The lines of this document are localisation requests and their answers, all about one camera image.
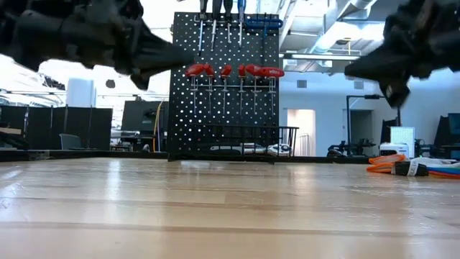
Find black metal pegboard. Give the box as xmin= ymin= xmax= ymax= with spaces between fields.
xmin=167 ymin=12 xmax=281 ymax=161

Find ceiling light strip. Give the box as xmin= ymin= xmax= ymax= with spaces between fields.
xmin=283 ymin=53 xmax=362 ymax=60

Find silver ratchet wrench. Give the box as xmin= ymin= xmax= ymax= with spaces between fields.
xmin=210 ymin=142 xmax=293 ymax=158

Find black aluminium rig frame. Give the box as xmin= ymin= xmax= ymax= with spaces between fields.
xmin=0 ymin=147 xmax=373 ymax=165

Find large black screwdriver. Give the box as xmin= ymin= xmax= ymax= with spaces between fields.
xmin=211 ymin=0 xmax=223 ymax=52

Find white column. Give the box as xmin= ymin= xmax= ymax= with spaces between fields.
xmin=65 ymin=77 xmax=97 ymax=108

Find black stand frame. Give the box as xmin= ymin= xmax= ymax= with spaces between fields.
xmin=346 ymin=93 xmax=402 ymax=155

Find blue T-handle hex key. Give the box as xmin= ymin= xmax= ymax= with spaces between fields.
xmin=245 ymin=17 xmax=285 ymax=65

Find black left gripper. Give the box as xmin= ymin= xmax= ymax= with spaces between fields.
xmin=62 ymin=0 xmax=196 ymax=91

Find white printer box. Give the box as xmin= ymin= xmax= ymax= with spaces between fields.
xmin=379 ymin=142 xmax=411 ymax=158

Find black partition panels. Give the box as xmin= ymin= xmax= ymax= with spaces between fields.
xmin=0 ymin=104 xmax=113 ymax=150

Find red cable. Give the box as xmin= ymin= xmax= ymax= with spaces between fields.
xmin=427 ymin=170 xmax=460 ymax=180

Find white work glove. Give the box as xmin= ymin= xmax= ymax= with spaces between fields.
xmin=409 ymin=156 xmax=460 ymax=167

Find yellow hanging cable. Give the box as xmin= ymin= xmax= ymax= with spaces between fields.
xmin=152 ymin=99 xmax=165 ymax=152

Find grey chair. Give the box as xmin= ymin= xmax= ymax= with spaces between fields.
xmin=58 ymin=132 xmax=83 ymax=150

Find small black screwdriver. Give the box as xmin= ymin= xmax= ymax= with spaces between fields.
xmin=224 ymin=0 xmax=234 ymax=44

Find black strap with white label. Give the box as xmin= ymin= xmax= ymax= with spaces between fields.
xmin=390 ymin=160 xmax=430 ymax=177

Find black wire basket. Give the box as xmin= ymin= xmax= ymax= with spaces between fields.
xmin=193 ymin=124 xmax=300 ymax=163

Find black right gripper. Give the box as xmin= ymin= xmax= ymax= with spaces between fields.
xmin=344 ymin=0 xmax=441 ymax=109

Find blue screwdriver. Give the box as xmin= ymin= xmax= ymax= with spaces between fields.
xmin=236 ymin=0 xmax=247 ymax=48

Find small white pegboard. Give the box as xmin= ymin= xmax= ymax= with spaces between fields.
xmin=390 ymin=125 xmax=416 ymax=145

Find black monitor group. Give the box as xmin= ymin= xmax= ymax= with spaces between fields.
xmin=433 ymin=112 xmax=460 ymax=160

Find orange cable bundle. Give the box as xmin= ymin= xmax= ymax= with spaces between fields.
xmin=365 ymin=153 xmax=408 ymax=174

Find black screwdriver with long shaft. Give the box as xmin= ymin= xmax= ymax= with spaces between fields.
xmin=198 ymin=0 xmax=209 ymax=57

